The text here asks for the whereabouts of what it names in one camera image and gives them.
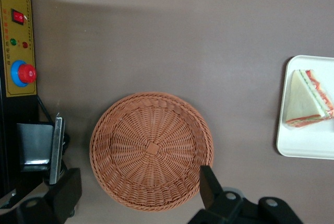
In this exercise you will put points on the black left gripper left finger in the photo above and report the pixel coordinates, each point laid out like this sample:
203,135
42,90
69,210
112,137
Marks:
68,192

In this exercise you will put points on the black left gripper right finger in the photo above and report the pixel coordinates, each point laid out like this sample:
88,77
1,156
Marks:
210,187

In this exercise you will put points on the triangular sandwich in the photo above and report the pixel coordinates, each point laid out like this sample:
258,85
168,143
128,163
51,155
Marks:
302,101

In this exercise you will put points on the brown round wicker basket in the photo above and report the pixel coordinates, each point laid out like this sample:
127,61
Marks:
151,151

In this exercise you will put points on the beige rectangular tray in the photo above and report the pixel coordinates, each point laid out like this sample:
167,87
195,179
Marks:
300,140

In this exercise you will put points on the black machine yellow panel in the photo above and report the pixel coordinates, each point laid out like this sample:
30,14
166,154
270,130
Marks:
18,51

